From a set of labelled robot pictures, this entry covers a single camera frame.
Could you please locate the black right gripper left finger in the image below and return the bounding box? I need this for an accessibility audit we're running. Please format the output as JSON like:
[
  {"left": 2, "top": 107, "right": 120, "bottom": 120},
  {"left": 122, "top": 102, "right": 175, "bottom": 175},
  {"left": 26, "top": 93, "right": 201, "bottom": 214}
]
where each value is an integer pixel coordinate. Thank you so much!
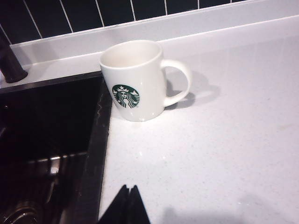
[{"left": 97, "top": 184, "right": 132, "bottom": 224}]

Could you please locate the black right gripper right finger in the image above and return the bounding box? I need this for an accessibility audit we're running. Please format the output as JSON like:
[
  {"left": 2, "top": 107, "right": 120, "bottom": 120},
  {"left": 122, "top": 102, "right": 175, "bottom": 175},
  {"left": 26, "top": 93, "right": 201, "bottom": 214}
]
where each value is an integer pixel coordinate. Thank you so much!
[{"left": 129, "top": 184, "right": 151, "bottom": 224}]

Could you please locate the white Starbucks logo mug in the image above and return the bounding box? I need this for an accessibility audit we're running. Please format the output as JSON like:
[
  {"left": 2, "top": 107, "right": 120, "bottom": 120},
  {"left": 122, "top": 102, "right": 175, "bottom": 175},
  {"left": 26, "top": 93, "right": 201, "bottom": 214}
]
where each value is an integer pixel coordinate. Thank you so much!
[{"left": 98, "top": 39, "right": 192, "bottom": 123}]

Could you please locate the black sink basin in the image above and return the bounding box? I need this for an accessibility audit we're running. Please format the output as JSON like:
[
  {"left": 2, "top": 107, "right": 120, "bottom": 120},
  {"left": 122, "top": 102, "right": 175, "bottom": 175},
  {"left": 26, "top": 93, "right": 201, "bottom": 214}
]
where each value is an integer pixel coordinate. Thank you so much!
[{"left": 0, "top": 71, "right": 113, "bottom": 224}]

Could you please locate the dark metal faucet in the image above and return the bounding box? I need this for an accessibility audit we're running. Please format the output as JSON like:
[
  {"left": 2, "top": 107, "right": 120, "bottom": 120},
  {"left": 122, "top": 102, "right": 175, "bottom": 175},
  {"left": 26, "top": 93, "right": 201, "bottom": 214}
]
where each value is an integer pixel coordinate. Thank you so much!
[{"left": 0, "top": 30, "right": 29, "bottom": 84}]

